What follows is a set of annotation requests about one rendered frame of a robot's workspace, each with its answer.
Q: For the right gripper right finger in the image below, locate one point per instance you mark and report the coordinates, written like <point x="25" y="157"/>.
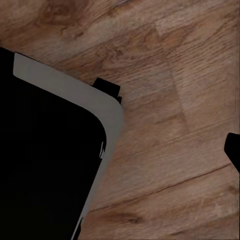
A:
<point x="232" y="149"/>

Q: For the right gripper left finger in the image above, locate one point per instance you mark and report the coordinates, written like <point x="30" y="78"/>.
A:
<point x="12" y="149"/>

